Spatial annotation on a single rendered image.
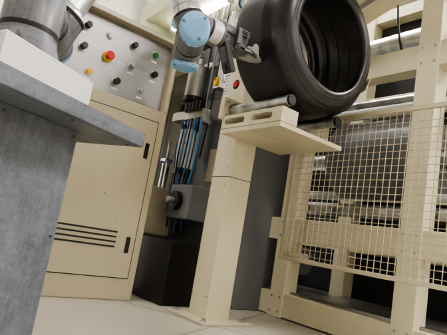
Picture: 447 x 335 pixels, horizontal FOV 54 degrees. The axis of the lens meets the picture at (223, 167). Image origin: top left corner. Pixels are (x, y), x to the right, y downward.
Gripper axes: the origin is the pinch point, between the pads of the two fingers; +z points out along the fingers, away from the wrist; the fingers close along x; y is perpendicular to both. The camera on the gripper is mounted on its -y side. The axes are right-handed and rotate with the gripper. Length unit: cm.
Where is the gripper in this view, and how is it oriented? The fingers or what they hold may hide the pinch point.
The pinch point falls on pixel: (258, 62)
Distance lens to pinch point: 170.7
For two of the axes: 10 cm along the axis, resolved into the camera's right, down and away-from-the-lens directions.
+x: -6.2, 0.2, 7.9
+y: 1.7, -9.7, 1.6
